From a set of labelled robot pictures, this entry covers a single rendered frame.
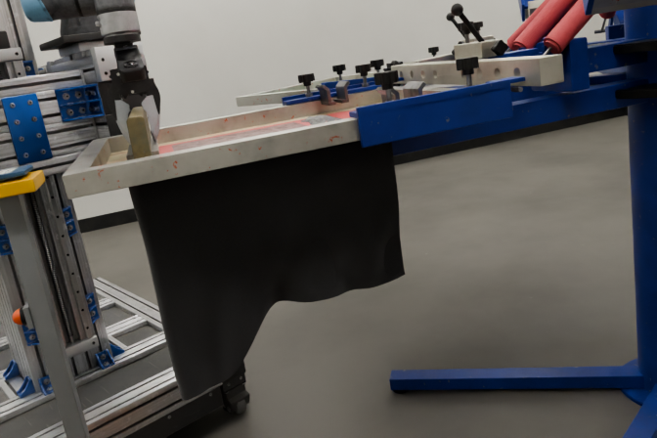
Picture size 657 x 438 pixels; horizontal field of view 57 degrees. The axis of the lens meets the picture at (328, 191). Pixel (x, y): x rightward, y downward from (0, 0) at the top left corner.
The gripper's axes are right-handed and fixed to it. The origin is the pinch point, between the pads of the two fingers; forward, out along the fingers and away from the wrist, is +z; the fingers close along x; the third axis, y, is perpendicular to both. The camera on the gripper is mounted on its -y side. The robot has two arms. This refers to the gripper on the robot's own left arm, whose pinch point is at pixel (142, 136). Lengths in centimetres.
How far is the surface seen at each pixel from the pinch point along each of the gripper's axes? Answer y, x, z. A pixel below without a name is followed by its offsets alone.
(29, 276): 11.5, 29.0, 26.4
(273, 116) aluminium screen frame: 26.4, -32.2, 2.2
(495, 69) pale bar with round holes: -19, -70, -3
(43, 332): 12, 29, 40
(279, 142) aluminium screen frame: -28.2, -22.1, 2.8
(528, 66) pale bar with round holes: -30, -70, -3
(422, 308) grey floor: 95, -95, 96
